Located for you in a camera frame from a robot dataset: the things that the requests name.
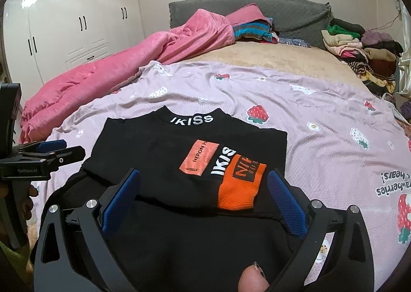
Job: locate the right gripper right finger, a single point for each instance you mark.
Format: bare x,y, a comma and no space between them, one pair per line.
293,214

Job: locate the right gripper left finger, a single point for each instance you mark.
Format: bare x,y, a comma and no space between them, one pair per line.
116,200

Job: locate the black sweater with orange patches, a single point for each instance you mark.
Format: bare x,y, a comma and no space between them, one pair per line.
203,213

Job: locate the stack of folded clothes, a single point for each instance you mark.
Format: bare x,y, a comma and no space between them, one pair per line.
372,55

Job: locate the striped folded clothes pile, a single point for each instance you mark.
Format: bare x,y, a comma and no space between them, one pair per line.
260,30

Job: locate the right hand thumb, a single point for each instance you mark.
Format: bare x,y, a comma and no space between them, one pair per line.
253,279

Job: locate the pink blanket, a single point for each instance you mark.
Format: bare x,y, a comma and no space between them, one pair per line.
60,97

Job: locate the lilac strawberry print bedsheet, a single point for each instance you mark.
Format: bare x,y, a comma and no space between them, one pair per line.
344,144

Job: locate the white wardrobe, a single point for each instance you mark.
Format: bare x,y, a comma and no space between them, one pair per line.
46,38

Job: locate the beige plush bed cover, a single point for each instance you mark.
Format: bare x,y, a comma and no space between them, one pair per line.
311,62

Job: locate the grey headboard cover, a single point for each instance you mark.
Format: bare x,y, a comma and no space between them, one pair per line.
300,19

